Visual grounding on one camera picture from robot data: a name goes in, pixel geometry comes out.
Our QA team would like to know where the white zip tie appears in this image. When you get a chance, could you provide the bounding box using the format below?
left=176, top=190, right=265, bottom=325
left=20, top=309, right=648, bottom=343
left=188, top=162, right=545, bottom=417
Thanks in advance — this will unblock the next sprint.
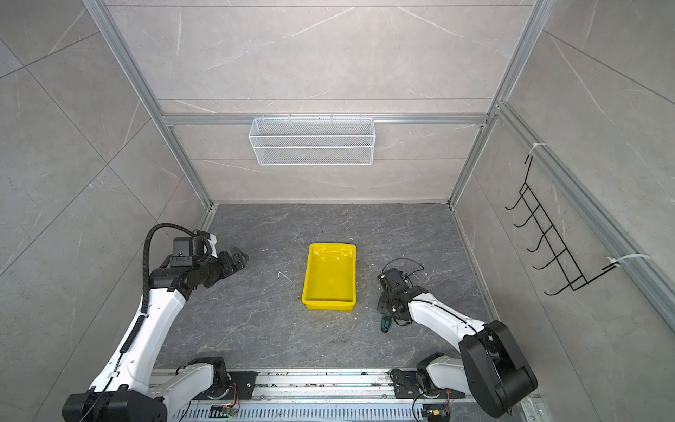
left=607, top=253, right=650, bottom=266

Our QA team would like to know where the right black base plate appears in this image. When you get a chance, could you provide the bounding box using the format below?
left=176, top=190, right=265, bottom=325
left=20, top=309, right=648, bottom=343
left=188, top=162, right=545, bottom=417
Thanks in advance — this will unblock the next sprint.
left=388, top=369, right=466, bottom=399

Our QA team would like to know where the green black screwdriver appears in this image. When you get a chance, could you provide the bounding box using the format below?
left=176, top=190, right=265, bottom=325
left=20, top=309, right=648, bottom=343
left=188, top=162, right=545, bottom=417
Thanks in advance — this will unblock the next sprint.
left=381, top=316, right=392, bottom=333

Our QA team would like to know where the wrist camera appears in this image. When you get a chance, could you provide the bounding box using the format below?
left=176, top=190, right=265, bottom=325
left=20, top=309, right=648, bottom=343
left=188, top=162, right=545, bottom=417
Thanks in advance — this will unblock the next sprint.
left=169, top=236, right=208, bottom=267
left=379, top=268, right=409, bottom=294

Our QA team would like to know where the white wire mesh basket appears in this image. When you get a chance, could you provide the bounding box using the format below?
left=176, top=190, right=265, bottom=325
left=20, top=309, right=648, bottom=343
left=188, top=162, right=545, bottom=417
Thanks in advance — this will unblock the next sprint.
left=249, top=117, right=376, bottom=166

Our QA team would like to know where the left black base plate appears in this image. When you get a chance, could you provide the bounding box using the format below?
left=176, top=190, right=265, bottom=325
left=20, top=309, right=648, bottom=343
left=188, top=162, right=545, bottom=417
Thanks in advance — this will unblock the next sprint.
left=207, top=371, right=258, bottom=403

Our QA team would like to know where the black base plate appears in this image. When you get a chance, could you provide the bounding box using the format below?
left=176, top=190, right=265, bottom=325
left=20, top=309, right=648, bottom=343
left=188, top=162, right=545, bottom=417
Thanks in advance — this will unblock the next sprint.
left=388, top=369, right=466, bottom=399
left=207, top=371, right=258, bottom=403

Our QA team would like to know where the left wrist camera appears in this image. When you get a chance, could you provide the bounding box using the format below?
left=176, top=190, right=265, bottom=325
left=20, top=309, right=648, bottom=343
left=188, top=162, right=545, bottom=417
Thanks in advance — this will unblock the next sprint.
left=169, top=236, right=208, bottom=267

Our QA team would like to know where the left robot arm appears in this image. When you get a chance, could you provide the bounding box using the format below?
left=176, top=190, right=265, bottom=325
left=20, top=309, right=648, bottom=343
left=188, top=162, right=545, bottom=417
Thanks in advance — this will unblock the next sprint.
left=62, top=223, right=249, bottom=421

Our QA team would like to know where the aluminium mounting rail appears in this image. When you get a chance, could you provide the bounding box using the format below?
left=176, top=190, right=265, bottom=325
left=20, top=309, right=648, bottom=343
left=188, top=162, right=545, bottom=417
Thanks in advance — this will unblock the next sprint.
left=168, top=369, right=491, bottom=421

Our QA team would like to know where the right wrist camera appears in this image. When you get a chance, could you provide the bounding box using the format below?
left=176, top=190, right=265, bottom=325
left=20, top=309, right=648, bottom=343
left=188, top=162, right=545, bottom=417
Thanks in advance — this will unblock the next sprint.
left=379, top=268, right=409, bottom=294

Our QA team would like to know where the yellow plastic bin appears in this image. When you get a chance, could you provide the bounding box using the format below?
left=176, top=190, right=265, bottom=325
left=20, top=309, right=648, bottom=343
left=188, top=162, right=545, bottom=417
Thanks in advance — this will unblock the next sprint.
left=302, top=243, right=357, bottom=311

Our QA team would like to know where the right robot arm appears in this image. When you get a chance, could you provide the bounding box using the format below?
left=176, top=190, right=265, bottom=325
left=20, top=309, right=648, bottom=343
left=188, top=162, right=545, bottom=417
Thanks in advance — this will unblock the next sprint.
left=378, top=268, right=539, bottom=418

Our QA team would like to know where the black wire hook rack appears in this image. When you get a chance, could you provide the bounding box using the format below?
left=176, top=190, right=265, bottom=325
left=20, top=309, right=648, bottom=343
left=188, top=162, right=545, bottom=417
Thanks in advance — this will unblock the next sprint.
left=504, top=156, right=620, bottom=297

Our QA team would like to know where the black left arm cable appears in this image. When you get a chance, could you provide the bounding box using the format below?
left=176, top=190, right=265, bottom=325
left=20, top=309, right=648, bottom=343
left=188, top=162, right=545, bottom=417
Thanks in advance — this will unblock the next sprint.
left=140, top=222, right=196, bottom=316

